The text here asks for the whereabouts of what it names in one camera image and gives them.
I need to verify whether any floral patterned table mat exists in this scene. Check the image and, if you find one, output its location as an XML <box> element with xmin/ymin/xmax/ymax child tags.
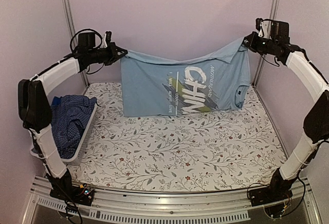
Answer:
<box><xmin>69</xmin><ymin>83</ymin><xmax>286</xmax><ymax>192</ymax></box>

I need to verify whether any front aluminium rail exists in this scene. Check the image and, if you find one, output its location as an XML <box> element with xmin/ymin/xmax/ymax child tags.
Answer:
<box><xmin>23</xmin><ymin>176</ymin><xmax>323</xmax><ymax>223</ymax></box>

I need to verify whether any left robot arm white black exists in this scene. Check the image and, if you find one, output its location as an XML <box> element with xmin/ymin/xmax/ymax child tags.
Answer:
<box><xmin>17</xmin><ymin>29</ymin><xmax>127</xmax><ymax>200</ymax></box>

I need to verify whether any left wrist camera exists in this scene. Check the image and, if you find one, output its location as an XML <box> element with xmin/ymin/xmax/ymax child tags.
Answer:
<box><xmin>101</xmin><ymin>31</ymin><xmax>112</xmax><ymax>48</ymax></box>

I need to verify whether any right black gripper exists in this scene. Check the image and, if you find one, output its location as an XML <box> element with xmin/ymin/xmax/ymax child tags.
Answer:
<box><xmin>242</xmin><ymin>31</ymin><xmax>279</xmax><ymax>55</ymax></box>

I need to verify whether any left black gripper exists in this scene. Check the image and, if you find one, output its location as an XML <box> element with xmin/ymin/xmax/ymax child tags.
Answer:
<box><xmin>89</xmin><ymin>41</ymin><xmax>128</xmax><ymax>65</ymax></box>

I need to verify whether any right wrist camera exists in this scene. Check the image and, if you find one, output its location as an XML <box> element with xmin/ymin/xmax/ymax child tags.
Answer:
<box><xmin>255</xmin><ymin>18</ymin><xmax>272</xmax><ymax>39</ymax></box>

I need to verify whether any dark blue checkered shirt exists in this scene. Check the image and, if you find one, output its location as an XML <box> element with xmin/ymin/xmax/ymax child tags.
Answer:
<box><xmin>50</xmin><ymin>95</ymin><xmax>98</xmax><ymax>159</ymax></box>

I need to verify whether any aluminium frame post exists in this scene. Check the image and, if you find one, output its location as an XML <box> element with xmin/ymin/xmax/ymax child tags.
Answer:
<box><xmin>62</xmin><ymin>0</ymin><xmax>89</xmax><ymax>89</ymax></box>
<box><xmin>253</xmin><ymin>0</ymin><xmax>283</xmax><ymax>86</ymax></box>

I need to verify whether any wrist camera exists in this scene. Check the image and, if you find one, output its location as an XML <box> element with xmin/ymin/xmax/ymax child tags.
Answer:
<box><xmin>101</xmin><ymin>31</ymin><xmax>112</xmax><ymax>48</ymax></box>
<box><xmin>255</xmin><ymin>18</ymin><xmax>272</xmax><ymax>39</ymax></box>

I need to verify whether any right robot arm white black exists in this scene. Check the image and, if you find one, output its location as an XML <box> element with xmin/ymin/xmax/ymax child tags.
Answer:
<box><xmin>243</xmin><ymin>18</ymin><xmax>328</xmax><ymax>201</ymax></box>

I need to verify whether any left aluminium frame post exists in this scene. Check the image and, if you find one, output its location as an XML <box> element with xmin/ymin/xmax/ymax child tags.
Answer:
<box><xmin>62</xmin><ymin>0</ymin><xmax>89</xmax><ymax>89</ymax></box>

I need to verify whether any right aluminium frame post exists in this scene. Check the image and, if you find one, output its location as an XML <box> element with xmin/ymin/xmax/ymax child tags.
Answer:
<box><xmin>253</xmin><ymin>0</ymin><xmax>283</xmax><ymax>86</ymax></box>

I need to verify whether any light blue t-shirt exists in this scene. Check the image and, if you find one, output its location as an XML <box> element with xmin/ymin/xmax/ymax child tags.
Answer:
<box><xmin>120</xmin><ymin>39</ymin><xmax>250</xmax><ymax>117</ymax></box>

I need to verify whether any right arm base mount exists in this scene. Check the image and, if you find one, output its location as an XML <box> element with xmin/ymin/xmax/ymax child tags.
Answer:
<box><xmin>246</xmin><ymin>182</ymin><xmax>293</xmax><ymax>207</ymax></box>

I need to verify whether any white plastic laundry basket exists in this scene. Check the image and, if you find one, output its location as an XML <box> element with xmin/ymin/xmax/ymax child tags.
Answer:
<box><xmin>30</xmin><ymin>98</ymin><xmax>99</xmax><ymax>163</ymax></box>

